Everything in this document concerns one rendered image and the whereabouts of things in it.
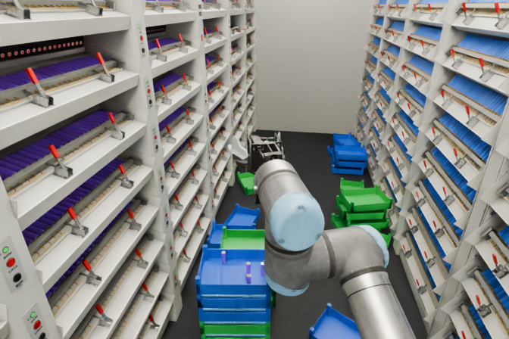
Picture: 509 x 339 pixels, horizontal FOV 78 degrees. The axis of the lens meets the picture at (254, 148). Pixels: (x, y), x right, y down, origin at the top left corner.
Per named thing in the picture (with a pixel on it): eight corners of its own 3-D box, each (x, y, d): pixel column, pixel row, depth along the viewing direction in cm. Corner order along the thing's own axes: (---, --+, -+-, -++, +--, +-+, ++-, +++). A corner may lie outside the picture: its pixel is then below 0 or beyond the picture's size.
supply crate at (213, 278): (269, 258, 145) (270, 244, 142) (270, 294, 127) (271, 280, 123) (204, 257, 145) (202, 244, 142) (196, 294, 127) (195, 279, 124)
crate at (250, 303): (269, 271, 148) (269, 258, 145) (270, 309, 130) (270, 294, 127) (204, 270, 149) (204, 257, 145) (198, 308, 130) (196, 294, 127)
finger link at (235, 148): (229, 129, 81) (253, 139, 75) (229, 149, 84) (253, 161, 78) (219, 132, 79) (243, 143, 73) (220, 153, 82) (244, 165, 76)
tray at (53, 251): (151, 177, 132) (157, 148, 126) (42, 297, 78) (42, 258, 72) (106, 161, 133) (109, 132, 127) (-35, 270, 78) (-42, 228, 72)
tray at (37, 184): (145, 134, 124) (150, 101, 118) (17, 234, 70) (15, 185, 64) (96, 117, 125) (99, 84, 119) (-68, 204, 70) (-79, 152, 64)
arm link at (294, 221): (273, 259, 53) (274, 210, 48) (256, 213, 64) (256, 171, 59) (325, 250, 54) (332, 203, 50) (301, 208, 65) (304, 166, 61)
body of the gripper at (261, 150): (276, 131, 75) (292, 153, 65) (275, 163, 79) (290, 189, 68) (245, 134, 74) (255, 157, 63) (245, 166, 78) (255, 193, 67)
